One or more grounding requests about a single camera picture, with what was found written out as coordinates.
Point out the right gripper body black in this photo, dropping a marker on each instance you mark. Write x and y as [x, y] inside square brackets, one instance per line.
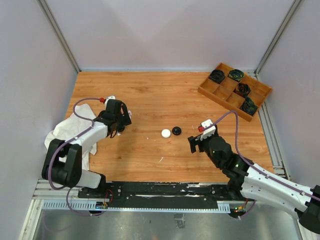
[205, 142]

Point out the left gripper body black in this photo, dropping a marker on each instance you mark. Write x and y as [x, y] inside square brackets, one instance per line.
[123, 120]

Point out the black charging case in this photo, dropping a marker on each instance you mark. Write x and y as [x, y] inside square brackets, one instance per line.
[176, 130]

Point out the white charging case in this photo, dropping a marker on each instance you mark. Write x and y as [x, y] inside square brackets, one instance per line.
[165, 133]

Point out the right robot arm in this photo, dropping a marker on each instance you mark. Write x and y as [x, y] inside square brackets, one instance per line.
[249, 180]

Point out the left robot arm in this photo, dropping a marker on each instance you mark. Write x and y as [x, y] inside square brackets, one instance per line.
[63, 162]

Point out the white cloth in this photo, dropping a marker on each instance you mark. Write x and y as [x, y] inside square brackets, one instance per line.
[72, 126]

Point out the blue green swirl cup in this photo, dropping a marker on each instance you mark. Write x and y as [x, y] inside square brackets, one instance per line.
[248, 106]

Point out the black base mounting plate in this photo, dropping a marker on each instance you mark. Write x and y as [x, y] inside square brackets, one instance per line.
[177, 194]

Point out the wooden compartment tray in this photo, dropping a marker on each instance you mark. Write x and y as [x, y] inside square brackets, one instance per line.
[223, 94]

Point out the dark red swirl cup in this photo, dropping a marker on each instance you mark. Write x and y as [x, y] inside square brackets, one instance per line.
[242, 89]

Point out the dark swirl cup far left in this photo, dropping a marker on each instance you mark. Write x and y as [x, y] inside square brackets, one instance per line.
[217, 76]

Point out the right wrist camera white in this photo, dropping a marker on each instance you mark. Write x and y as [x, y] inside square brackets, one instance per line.
[207, 128]

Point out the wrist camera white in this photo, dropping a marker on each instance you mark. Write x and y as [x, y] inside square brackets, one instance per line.
[111, 97]
[207, 128]

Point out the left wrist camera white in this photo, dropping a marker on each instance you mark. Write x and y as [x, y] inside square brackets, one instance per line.
[111, 97]

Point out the slotted cable duct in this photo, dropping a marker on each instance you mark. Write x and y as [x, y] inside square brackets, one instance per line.
[91, 205]

